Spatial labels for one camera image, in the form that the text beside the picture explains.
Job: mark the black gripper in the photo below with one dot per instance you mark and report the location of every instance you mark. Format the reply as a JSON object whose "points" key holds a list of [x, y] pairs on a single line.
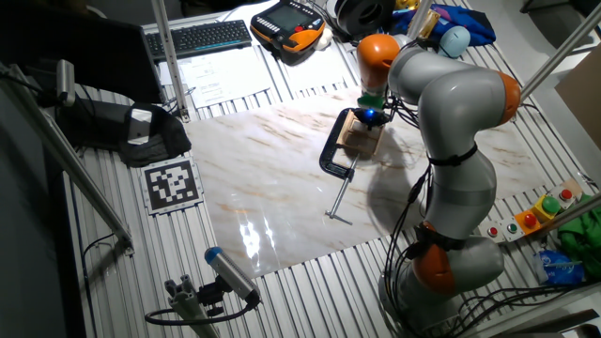
{"points": [[371, 118]]}

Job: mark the small wooden sliding window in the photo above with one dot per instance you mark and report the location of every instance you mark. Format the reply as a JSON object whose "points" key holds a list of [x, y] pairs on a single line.
{"points": [[361, 143]]}

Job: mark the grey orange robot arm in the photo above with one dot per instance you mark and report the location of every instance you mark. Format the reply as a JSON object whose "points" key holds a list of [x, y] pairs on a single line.
{"points": [[451, 103]]}

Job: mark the green gripper mounting flange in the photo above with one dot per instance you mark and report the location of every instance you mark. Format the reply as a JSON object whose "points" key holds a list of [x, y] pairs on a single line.
{"points": [[371, 102]]}

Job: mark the black C-clamp steel screw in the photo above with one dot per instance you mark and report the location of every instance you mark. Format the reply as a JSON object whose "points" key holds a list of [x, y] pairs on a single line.
{"points": [[330, 149]]}

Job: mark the white printed paper sheet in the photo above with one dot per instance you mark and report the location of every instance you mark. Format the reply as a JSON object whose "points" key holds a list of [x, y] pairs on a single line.
{"points": [[225, 77], [317, 70]]}

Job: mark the black filament spool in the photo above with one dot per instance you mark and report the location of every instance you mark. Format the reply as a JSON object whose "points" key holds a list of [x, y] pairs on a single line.
{"points": [[364, 14]]}

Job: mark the light blue rounded mouse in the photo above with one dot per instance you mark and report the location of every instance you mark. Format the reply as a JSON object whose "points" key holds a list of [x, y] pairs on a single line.
{"points": [[454, 41]]}

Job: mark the small yellow object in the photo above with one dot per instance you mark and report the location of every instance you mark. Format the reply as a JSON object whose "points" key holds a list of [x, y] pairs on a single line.
{"points": [[407, 4]]}

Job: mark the marble pattern mat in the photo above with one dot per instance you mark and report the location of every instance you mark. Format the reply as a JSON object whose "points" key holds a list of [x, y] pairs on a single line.
{"points": [[263, 178]]}

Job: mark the black orange teach pendant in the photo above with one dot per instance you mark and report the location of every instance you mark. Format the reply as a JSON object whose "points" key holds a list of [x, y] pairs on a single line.
{"points": [[286, 23]]}

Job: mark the blue cloth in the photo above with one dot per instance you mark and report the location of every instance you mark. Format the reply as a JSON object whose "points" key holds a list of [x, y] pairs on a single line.
{"points": [[469, 21]]}

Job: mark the small red button white box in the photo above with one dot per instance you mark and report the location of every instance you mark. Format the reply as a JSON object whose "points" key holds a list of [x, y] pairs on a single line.
{"points": [[492, 231]]}

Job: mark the small green button white box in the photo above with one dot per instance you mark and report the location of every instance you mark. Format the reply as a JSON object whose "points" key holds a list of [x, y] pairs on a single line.
{"points": [[512, 228]]}

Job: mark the red button orange box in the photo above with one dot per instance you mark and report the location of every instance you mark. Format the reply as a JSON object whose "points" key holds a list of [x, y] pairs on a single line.
{"points": [[530, 220]]}

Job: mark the black computer keyboard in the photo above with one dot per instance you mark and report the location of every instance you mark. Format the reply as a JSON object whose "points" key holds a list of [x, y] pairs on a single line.
{"points": [[197, 37]]}

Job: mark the green button yellow box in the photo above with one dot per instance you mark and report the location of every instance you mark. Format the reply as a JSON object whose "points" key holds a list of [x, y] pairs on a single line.
{"points": [[549, 205]]}

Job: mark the red button grey box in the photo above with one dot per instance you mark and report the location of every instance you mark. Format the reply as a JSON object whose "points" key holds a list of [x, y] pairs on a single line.
{"points": [[566, 194]]}

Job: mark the black white fiducial marker board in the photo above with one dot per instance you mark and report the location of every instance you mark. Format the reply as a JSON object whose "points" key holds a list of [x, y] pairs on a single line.
{"points": [[171, 184]]}

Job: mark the black fabric bag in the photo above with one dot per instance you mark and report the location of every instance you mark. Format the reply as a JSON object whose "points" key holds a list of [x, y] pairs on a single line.
{"points": [[162, 143]]}

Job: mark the brown cardboard box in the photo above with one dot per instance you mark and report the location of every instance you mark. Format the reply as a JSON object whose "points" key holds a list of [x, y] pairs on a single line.
{"points": [[582, 103]]}

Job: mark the small grey white box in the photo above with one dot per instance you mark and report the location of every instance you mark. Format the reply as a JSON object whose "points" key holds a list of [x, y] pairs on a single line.
{"points": [[140, 127]]}

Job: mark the blue plastic bag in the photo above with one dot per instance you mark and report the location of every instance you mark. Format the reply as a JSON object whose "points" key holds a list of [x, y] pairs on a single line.
{"points": [[559, 270]]}

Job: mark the green cloth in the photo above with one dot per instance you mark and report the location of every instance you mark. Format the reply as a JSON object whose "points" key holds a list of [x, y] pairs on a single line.
{"points": [[582, 239]]}

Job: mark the short aluminium profile stand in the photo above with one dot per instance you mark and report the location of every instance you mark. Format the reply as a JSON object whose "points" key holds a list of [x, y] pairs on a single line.
{"points": [[188, 305]]}

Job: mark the black computer monitor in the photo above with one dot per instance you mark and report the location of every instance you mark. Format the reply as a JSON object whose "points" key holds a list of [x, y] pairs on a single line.
{"points": [[84, 51]]}

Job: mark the aluminium frame post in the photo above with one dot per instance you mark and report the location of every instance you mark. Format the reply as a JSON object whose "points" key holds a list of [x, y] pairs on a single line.
{"points": [[563, 47], [70, 164], [577, 210], [170, 56], [419, 19]]}

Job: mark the golden metal bracket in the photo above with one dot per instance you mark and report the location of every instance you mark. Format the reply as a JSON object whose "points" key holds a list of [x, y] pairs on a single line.
{"points": [[429, 23]]}

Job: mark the silver camera blue end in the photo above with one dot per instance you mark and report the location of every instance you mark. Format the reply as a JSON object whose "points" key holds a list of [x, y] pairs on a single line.
{"points": [[230, 272]]}

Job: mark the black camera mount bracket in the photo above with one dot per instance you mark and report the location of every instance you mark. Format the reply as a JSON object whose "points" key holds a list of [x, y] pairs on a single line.
{"points": [[210, 296]]}

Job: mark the aluminium frame beam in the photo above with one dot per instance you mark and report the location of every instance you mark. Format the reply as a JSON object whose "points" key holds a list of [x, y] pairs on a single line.
{"points": [[540, 312]]}

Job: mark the silver depth camera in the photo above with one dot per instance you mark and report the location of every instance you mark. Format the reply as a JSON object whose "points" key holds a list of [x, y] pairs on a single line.
{"points": [[66, 82]]}

